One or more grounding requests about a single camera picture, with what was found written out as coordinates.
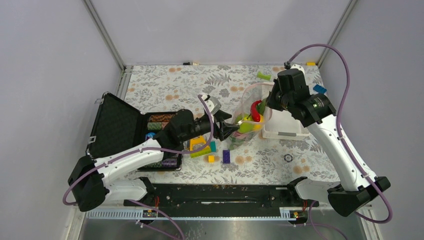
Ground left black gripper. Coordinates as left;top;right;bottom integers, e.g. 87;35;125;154
181;110;240;143

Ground green apple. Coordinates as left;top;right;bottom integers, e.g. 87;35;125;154
238;120;257;134

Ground clear pink-dotted zip bag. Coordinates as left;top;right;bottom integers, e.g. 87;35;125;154
226;82;273;150

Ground red chili pepper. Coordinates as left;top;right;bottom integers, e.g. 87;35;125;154
250;100;262;122

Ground long green cucumber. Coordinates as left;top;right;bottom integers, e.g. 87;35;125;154
228;99;266;150

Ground yellow lemon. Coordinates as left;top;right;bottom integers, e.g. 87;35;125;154
243;114;264;131

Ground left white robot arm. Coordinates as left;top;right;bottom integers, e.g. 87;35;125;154
62;109;240;212

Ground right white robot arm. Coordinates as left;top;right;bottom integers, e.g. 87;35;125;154
266;68;391;217

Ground teal small block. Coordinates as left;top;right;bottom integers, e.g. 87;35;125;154
209;141;217;153

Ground yellow triangular toy block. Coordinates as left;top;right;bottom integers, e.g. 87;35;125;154
188;136;212;158

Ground blue lego brick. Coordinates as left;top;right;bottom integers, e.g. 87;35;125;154
312;84;327;94

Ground purple lego brick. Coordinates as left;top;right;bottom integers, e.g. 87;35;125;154
222;149;231;164

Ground lime green block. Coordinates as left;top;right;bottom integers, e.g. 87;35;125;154
256;71;272;81

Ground small yellow cube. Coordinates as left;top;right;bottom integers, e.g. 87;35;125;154
207;155;215;163

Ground white plastic basket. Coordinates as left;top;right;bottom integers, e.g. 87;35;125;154
262;107;311;141

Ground black and cream edge blocks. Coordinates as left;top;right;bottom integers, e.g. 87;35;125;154
182;61;200;66

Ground poker chip on mat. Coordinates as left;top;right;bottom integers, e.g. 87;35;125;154
283;154;293;163

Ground black poker chip case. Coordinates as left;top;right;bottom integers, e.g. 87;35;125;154
86;92;175;159

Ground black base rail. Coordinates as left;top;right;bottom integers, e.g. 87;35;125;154
140;183;312;218

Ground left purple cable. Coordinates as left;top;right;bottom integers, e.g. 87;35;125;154
62;94;216;240

